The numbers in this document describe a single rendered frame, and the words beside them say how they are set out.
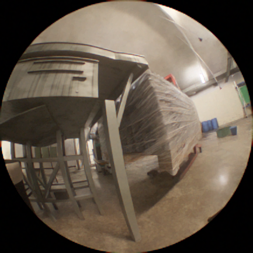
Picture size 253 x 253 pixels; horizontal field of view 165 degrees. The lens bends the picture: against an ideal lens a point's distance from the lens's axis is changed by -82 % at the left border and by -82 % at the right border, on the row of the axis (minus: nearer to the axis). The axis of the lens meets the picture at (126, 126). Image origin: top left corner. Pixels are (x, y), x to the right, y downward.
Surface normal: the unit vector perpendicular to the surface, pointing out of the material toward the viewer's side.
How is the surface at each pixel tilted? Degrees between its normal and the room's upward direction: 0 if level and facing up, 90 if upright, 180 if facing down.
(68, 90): 90
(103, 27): 180
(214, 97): 90
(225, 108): 90
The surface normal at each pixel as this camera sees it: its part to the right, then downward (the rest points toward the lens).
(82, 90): 0.54, -0.25
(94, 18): 0.18, 0.97
